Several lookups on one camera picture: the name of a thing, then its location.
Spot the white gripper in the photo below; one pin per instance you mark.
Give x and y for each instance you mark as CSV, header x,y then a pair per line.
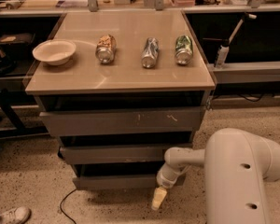
x,y
164,180

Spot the grey bottom drawer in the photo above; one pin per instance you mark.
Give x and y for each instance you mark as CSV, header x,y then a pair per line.
x,y
133,175

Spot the grey drawer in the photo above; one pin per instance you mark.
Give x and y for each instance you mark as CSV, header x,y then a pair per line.
x,y
116,154
133,175
120,121

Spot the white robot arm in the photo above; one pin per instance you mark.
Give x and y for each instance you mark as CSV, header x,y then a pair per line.
x,y
236,165

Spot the grey middle drawer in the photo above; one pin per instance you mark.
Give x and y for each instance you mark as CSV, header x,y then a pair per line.
x,y
116,154

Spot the grey drawer cabinet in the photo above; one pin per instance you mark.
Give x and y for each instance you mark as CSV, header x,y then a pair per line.
x,y
85,84

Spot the grey top drawer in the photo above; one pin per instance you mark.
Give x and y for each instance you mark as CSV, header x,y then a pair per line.
x,y
120,121

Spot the silver blue soda can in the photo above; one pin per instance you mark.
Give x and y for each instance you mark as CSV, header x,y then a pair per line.
x,y
150,53

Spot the white sneaker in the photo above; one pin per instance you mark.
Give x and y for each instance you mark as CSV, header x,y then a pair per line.
x,y
18,215

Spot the green soda can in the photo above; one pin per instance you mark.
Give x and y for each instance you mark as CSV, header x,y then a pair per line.
x,y
183,50

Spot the brown patterned soda can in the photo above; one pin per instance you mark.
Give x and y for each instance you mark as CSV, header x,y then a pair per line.
x,y
106,48

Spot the white bowl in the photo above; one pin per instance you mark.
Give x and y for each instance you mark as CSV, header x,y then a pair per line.
x,y
55,52

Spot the black office chair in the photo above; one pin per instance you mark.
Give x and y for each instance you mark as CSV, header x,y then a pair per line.
x,y
18,129

